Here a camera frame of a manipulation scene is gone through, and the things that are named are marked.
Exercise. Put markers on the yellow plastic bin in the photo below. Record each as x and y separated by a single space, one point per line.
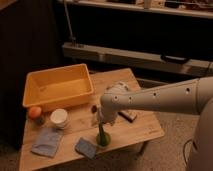
60 87

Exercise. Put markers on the white round bowl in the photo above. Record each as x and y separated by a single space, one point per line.
59 118

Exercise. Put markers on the grey metal shelf rail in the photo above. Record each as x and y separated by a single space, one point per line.
196 68

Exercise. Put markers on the orange round fruit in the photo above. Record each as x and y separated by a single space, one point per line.
34 112

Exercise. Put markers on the light blue folded cloth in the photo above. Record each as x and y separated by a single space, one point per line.
47 142

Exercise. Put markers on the green pepper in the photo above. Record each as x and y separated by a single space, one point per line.
103 138

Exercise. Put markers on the upper wooden shelf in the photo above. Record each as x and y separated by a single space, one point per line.
145 8

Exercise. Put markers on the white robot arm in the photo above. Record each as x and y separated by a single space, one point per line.
189 97

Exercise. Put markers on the dark blue sponge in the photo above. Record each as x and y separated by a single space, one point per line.
85 148

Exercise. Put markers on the black handle on rail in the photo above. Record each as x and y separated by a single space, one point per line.
175 60

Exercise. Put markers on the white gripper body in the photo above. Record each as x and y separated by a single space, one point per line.
105 115

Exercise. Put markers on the grey metal pole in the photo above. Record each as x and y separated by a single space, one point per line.
71 35

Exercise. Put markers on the dark rectangular block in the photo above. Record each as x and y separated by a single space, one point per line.
130 117

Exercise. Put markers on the dark red grape bunch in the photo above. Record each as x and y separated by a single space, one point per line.
94 108

